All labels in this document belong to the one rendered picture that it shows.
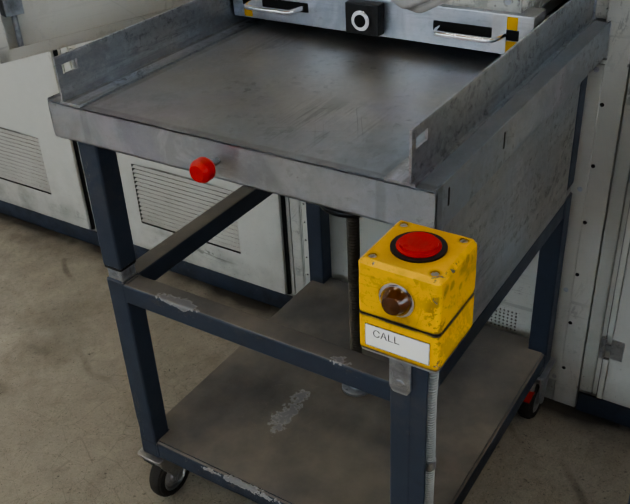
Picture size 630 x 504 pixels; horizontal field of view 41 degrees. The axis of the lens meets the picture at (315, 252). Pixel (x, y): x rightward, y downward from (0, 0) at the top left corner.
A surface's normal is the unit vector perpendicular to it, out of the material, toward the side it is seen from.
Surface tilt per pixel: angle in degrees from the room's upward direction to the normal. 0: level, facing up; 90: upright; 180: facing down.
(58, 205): 90
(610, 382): 90
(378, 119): 0
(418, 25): 90
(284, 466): 0
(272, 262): 90
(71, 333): 0
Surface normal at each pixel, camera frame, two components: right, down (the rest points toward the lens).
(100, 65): 0.84, 0.25
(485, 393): -0.04, -0.85
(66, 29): 0.64, 0.38
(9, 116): -0.53, 0.47
